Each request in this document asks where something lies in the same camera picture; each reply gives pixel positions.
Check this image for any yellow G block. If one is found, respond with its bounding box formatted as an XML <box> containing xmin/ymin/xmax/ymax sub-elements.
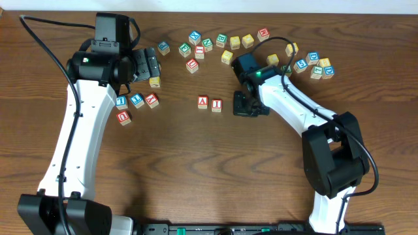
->
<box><xmin>149</xmin><ymin>76</ymin><xmax>161</xmax><ymax>87</ymax></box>

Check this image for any green N block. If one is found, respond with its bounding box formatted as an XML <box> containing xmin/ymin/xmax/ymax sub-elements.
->
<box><xmin>202</xmin><ymin>38</ymin><xmax>213</xmax><ymax>52</ymax></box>

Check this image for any blue P block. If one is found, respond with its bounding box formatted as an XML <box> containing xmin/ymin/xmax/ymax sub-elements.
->
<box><xmin>157</xmin><ymin>41</ymin><xmax>170</xmax><ymax>55</ymax></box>

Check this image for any blue D block upper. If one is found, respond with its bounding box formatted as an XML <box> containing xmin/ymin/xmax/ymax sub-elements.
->
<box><xmin>306</xmin><ymin>52</ymin><xmax>320</xmax><ymax>65</ymax></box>

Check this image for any green Z block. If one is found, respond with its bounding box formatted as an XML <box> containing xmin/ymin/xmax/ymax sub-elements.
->
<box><xmin>281</xmin><ymin>65</ymin><xmax>292</xmax><ymax>77</ymax></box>

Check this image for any red A block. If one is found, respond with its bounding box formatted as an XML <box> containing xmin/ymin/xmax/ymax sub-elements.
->
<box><xmin>198</xmin><ymin>96</ymin><xmax>208</xmax><ymax>109</ymax></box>

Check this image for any blue d block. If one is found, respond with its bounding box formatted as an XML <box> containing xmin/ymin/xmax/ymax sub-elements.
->
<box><xmin>322</xmin><ymin>66</ymin><xmax>335</xmax><ymax>79</ymax></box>
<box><xmin>306</xmin><ymin>52</ymin><xmax>320</xmax><ymax>65</ymax></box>

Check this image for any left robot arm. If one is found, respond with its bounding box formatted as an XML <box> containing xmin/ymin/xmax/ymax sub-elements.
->
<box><xmin>17</xmin><ymin>41</ymin><xmax>161</xmax><ymax>234</ymax></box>

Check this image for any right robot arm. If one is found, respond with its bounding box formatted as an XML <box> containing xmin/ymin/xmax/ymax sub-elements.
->
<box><xmin>233</xmin><ymin>65</ymin><xmax>376</xmax><ymax>234</ymax></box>

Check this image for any yellow block middle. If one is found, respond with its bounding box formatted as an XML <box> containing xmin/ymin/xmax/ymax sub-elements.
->
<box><xmin>221</xmin><ymin>50</ymin><xmax>233</xmax><ymax>65</ymax></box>

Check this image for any blue X block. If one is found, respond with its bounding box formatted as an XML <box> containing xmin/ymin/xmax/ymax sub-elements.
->
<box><xmin>189</xmin><ymin>31</ymin><xmax>201</xmax><ymax>46</ymax></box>

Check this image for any blue D block right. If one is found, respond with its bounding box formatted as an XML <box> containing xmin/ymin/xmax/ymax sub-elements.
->
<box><xmin>322</xmin><ymin>66</ymin><xmax>335</xmax><ymax>79</ymax></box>

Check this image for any blue 5 block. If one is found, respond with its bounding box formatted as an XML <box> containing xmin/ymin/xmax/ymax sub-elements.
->
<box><xmin>293</xmin><ymin>59</ymin><xmax>308</xmax><ymax>73</ymax></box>

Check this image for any yellow block top left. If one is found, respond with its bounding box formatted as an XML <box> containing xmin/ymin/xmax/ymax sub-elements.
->
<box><xmin>230</xmin><ymin>36</ymin><xmax>240</xmax><ymax>50</ymax></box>

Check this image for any green 7 block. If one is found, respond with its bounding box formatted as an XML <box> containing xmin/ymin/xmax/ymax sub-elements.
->
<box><xmin>310</xmin><ymin>66</ymin><xmax>323</xmax><ymax>80</ymax></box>

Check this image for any red u block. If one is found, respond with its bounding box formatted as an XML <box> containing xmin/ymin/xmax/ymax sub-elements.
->
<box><xmin>116</xmin><ymin>111</ymin><xmax>131</xmax><ymax>126</ymax></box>
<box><xmin>185</xmin><ymin>58</ymin><xmax>199</xmax><ymax>74</ymax></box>

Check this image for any red i block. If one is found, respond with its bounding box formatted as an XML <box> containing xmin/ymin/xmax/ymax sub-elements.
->
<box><xmin>211</xmin><ymin>99</ymin><xmax>222</xmax><ymax>112</ymax></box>
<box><xmin>195</xmin><ymin>46</ymin><xmax>205</xmax><ymax>59</ymax></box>

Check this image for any red U block lower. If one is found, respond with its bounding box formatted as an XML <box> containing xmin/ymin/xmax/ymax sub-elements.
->
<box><xmin>116</xmin><ymin>111</ymin><xmax>131</xmax><ymax>126</ymax></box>

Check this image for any yellow 8 block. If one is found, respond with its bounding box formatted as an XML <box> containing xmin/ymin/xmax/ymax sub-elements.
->
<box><xmin>317</xmin><ymin>57</ymin><xmax>330</xmax><ymax>68</ymax></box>

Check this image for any red H block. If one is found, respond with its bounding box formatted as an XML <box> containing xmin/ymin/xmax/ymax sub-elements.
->
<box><xmin>257</xmin><ymin>28</ymin><xmax>270</xmax><ymax>42</ymax></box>

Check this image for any red U block centre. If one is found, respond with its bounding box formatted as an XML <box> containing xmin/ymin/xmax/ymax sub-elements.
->
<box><xmin>185</xmin><ymin>58</ymin><xmax>199</xmax><ymax>74</ymax></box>

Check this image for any green B block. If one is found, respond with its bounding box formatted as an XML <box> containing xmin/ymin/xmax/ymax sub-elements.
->
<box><xmin>216</xmin><ymin>33</ymin><xmax>227</xmax><ymax>48</ymax></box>

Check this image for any yellow A block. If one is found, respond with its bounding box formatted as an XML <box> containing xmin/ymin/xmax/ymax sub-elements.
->
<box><xmin>285</xmin><ymin>42</ymin><xmax>298</xmax><ymax>57</ymax></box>

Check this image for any yellow block top right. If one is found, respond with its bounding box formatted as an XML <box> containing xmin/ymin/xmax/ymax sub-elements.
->
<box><xmin>242</xmin><ymin>34</ymin><xmax>254</xmax><ymax>49</ymax></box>

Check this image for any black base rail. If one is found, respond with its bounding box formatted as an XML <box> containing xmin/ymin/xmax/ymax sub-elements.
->
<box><xmin>132</xmin><ymin>223</ymin><xmax>386</xmax><ymax>235</ymax></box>

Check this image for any yellow C block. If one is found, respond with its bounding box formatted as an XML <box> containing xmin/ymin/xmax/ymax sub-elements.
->
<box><xmin>266</xmin><ymin>54</ymin><xmax>280</xmax><ymax>66</ymax></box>

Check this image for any red Y block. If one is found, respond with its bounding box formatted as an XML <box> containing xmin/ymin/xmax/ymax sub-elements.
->
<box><xmin>144</xmin><ymin>93</ymin><xmax>159</xmax><ymax>108</ymax></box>

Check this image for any blue L block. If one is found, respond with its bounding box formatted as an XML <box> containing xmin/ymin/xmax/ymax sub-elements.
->
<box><xmin>116</xmin><ymin>96</ymin><xmax>128</xmax><ymax>110</ymax></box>

